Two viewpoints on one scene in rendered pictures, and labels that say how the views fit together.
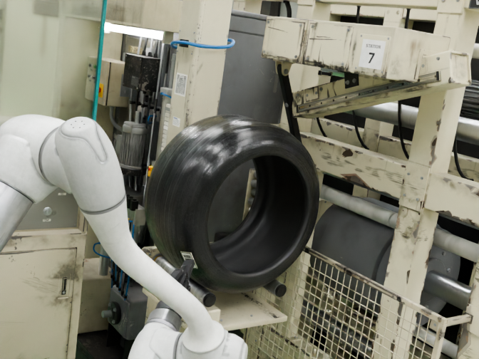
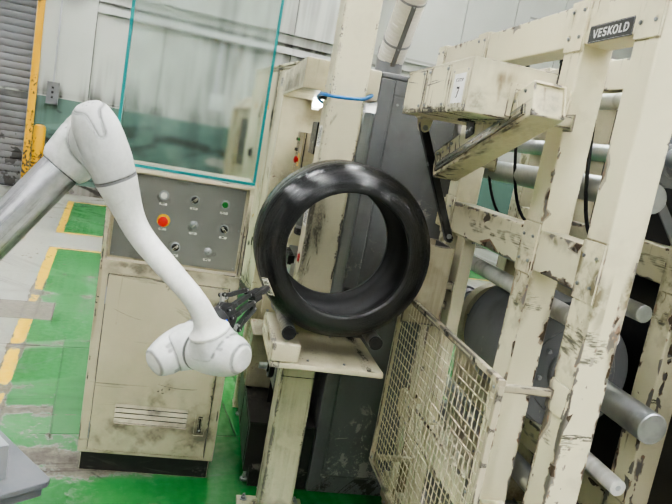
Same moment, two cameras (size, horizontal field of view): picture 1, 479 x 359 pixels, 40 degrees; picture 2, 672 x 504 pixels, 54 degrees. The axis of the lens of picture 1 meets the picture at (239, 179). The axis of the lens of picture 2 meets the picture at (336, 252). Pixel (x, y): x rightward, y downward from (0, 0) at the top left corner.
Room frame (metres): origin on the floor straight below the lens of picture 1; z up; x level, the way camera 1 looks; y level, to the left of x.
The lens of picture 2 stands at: (0.12, -0.86, 1.50)
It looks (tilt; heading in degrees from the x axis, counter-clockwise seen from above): 9 degrees down; 24
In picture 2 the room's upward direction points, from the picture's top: 10 degrees clockwise
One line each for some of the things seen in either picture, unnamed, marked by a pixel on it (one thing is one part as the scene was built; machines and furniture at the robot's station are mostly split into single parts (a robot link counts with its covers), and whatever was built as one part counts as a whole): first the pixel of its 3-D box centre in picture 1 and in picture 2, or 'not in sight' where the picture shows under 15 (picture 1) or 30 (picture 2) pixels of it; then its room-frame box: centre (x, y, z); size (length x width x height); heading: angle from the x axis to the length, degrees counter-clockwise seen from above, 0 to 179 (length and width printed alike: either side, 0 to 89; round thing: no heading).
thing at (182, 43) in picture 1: (202, 43); (344, 98); (2.30, 0.19, 1.66); 0.19 x 0.19 x 0.06; 36
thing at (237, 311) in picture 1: (213, 303); (319, 350); (2.10, 0.03, 0.80); 0.37 x 0.36 x 0.02; 126
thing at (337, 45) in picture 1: (347, 48); (468, 96); (2.17, -0.29, 1.71); 0.61 x 0.25 x 0.15; 36
